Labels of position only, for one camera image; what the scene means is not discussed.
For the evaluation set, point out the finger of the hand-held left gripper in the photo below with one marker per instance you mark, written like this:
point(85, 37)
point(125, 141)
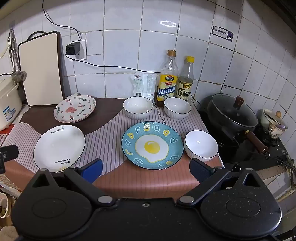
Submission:
point(8, 152)

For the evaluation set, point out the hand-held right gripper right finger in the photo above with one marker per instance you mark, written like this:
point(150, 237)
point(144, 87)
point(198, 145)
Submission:
point(200, 169)

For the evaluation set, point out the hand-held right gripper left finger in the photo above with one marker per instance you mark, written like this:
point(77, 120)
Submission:
point(92, 170)

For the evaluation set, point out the white ribbed bowl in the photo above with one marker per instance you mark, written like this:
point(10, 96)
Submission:
point(177, 106)
point(201, 143)

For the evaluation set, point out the white plate with black rim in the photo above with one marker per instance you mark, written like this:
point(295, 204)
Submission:
point(59, 148)

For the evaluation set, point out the blue fried egg plate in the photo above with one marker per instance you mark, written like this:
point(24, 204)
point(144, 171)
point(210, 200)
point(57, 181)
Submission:
point(150, 146)

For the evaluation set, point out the pink bear patterned plate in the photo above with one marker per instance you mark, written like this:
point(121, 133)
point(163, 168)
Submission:
point(93, 109)
point(72, 109)

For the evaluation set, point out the round grey plate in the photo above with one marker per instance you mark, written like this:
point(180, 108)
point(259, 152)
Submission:
point(137, 105)

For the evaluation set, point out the striped patterned table mat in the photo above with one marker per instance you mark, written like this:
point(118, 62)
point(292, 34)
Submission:
point(108, 139)

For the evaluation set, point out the black wok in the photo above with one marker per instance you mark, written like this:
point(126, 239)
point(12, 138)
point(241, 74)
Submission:
point(231, 131)

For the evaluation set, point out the white rice cooker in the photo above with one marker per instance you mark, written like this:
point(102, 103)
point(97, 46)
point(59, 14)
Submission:
point(9, 102)

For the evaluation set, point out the glass wok lid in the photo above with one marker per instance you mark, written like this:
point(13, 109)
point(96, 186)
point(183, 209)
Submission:
point(231, 111)

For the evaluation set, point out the metal ladle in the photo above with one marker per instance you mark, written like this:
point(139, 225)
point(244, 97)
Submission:
point(19, 75)

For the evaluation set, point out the black gas stove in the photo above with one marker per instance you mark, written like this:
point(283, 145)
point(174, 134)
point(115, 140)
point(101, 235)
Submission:
point(277, 149)

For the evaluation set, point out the small pot lid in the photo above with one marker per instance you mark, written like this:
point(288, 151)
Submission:
point(271, 125)

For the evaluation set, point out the clear vinegar bottle yellow cap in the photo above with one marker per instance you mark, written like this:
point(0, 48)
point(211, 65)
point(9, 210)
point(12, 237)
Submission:
point(185, 85)

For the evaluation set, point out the cooking wine bottle yellow label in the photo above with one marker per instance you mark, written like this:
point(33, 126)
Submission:
point(166, 88)

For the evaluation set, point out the white cutting board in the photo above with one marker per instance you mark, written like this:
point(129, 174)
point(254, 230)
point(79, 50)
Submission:
point(41, 69)

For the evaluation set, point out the white salt bag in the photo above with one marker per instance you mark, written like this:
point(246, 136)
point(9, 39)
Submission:
point(141, 87)

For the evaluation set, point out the brown cutting board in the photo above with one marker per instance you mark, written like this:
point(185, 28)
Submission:
point(60, 53)

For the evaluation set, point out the black power adapter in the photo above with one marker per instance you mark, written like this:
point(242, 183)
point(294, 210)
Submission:
point(72, 49)

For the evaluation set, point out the white wall socket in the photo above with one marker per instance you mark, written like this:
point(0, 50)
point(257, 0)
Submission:
point(83, 49)

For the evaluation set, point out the wall sticker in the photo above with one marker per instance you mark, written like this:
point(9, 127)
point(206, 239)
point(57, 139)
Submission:
point(222, 33)

